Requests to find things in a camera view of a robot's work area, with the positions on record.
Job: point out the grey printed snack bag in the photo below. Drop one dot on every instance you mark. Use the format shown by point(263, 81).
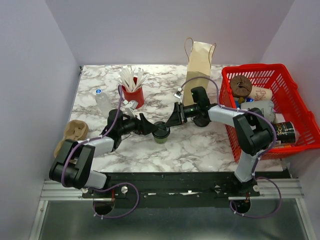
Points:
point(265, 106)

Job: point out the black plastic cup lid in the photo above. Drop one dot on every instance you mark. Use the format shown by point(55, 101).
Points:
point(162, 129)

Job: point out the clear plastic water bottle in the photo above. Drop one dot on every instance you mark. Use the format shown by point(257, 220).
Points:
point(103, 102)

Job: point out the red plastic cup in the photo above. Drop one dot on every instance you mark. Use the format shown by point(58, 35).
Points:
point(137, 96)

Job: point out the beige printed paper cup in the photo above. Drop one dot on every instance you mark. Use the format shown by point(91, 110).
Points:
point(260, 93)

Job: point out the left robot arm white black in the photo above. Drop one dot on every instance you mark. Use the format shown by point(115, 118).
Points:
point(72, 165)

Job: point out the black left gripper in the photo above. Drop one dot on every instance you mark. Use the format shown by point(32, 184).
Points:
point(147, 127)

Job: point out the red plastic basket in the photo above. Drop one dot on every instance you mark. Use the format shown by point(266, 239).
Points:
point(286, 99)

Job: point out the black mounting rail base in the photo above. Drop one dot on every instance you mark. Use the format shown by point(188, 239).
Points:
point(173, 189)

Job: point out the green paper coffee cup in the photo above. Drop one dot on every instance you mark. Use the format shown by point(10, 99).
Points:
point(160, 139)

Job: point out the black printed can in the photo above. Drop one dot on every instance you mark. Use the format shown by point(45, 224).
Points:
point(286, 133)

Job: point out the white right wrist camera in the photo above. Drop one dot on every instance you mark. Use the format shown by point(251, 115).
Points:
point(179, 93)

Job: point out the white wrapped straws bundle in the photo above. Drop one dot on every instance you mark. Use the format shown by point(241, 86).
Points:
point(127, 78)

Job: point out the brown cardboard cup carrier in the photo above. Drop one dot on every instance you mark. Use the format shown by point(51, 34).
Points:
point(76, 130)

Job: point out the beige paper takeout bag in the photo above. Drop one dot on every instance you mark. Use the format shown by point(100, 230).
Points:
point(199, 65)

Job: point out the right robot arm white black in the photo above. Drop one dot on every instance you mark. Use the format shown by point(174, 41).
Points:
point(253, 132)

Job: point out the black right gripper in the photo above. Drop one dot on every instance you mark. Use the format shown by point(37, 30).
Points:
point(175, 118)

